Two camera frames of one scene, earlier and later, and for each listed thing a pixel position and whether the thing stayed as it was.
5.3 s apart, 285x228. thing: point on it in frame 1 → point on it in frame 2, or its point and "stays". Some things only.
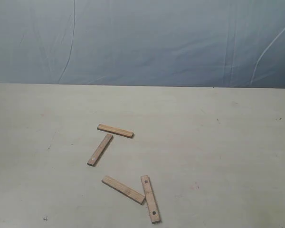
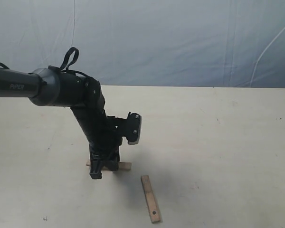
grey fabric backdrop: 206,43 stays
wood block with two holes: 151,199 stays
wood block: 123,190 → 122,166
